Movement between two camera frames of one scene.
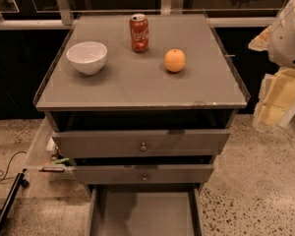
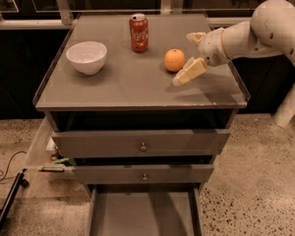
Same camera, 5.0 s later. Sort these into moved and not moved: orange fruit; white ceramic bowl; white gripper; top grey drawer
Moved: white gripper
Not moved: orange fruit; top grey drawer; white ceramic bowl
